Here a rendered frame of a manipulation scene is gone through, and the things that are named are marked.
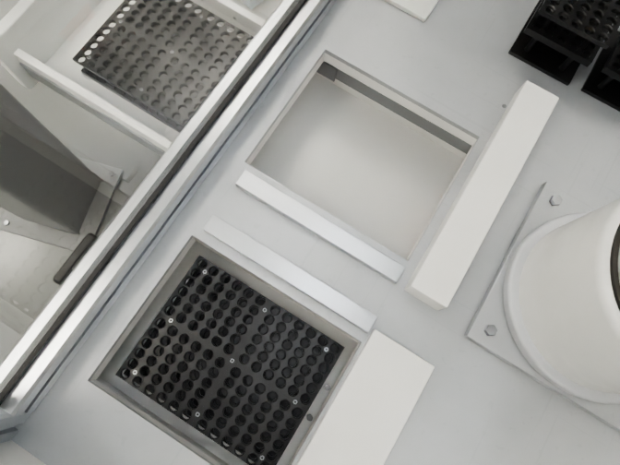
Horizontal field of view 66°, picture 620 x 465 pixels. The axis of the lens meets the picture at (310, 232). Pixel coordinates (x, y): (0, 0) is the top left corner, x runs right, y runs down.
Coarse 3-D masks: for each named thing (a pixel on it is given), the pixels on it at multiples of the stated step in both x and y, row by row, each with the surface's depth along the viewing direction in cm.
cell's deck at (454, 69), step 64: (448, 0) 69; (512, 0) 70; (320, 64) 68; (384, 64) 66; (448, 64) 66; (512, 64) 67; (256, 128) 62; (448, 128) 66; (576, 128) 65; (448, 192) 61; (512, 192) 62; (576, 192) 62; (320, 256) 58; (128, 320) 55; (384, 320) 57; (448, 320) 57; (64, 384) 53; (448, 384) 55; (512, 384) 56; (64, 448) 52; (128, 448) 52; (192, 448) 53; (448, 448) 54; (512, 448) 54; (576, 448) 54
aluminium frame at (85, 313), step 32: (320, 0) 63; (288, 32) 61; (256, 64) 59; (288, 64) 64; (256, 96) 60; (224, 128) 57; (192, 160) 56; (160, 192) 54; (192, 192) 59; (160, 224) 55; (128, 256) 53; (96, 288) 52; (64, 320) 50; (96, 320) 54; (64, 352) 51; (32, 384) 49; (0, 416) 47
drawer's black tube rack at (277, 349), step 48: (240, 288) 65; (192, 336) 60; (240, 336) 60; (288, 336) 60; (144, 384) 58; (192, 384) 61; (240, 384) 58; (288, 384) 59; (240, 432) 57; (288, 432) 61
